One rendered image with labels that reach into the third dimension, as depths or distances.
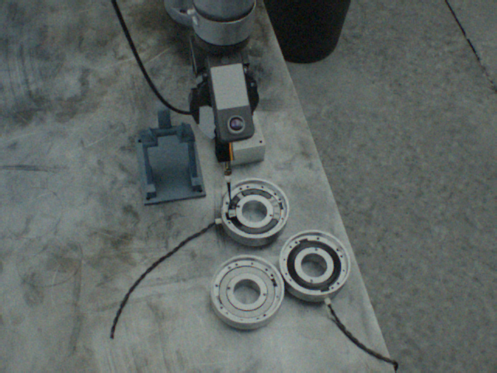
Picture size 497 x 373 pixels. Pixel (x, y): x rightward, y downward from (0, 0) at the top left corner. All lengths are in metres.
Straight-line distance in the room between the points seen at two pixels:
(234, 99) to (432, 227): 1.30
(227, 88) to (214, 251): 0.29
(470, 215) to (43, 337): 1.45
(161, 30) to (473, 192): 1.21
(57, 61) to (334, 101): 1.19
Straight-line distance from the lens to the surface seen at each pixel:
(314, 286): 1.01
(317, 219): 1.09
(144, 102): 1.21
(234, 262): 1.01
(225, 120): 0.86
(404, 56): 2.46
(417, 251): 2.03
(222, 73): 0.86
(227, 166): 1.01
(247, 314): 0.98
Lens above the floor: 1.74
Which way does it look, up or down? 58 degrees down
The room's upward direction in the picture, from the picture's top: 6 degrees clockwise
